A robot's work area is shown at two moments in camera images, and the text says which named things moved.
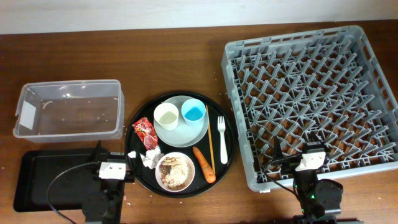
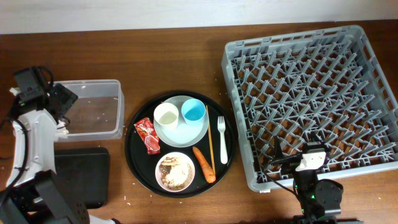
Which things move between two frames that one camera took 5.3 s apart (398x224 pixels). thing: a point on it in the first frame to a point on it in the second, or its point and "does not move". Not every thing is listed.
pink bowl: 175,172 does not move
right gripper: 290,163 does not move
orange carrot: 208,171 does not move
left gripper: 129,176 to 66,96
